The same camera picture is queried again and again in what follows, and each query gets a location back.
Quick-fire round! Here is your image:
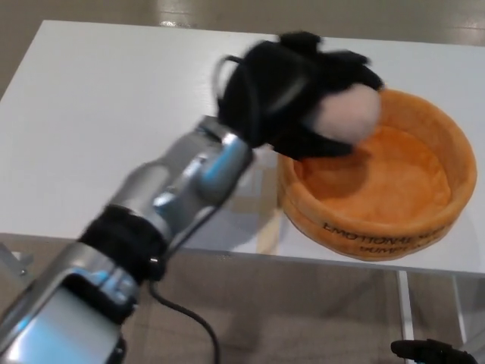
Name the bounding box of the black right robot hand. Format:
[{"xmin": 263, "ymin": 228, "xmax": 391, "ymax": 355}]
[{"xmin": 390, "ymin": 338, "xmax": 480, "ymax": 364}]

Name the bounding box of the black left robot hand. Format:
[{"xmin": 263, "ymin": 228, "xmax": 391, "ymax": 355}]
[{"xmin": 214, "ymin": 31, "xmax": 386, "ymax": 161}]

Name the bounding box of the pink round plush toy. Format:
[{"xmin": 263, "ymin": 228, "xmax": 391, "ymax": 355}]
[{"xmin": 315, "ymin": 86, "xmax": 381, "ymax": 147}]

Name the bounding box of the orange plush round plate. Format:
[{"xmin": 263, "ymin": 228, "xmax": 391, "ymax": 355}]
[{"xmin": 277, "ymin": 87, "xmax": 477, "ymax": 261}]

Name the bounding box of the white table leg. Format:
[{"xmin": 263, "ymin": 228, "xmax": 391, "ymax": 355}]
[
  {"xmin": 396, "ymin": 270, "xmax": 415, "ymax": 339},
  {"xmin": 452, "ymin": 274, "xmax": 471, "ymax": 343}
]

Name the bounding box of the long beige tape strip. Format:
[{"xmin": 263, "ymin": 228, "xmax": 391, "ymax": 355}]
[{"xmin": 256, "ymin": 210, "xmax": 282, "ymax": 253}]

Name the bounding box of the black cable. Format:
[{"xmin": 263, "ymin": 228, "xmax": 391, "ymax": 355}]
[{"xmin": 149, "ymin": 280, "xmax": 221, "ymax": 364}]

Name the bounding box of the silver metal stand frame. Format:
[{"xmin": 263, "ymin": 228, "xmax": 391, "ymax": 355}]
[{"xmin": 0, "ymin": 240, "xmax": 34, "ymax": 282}]

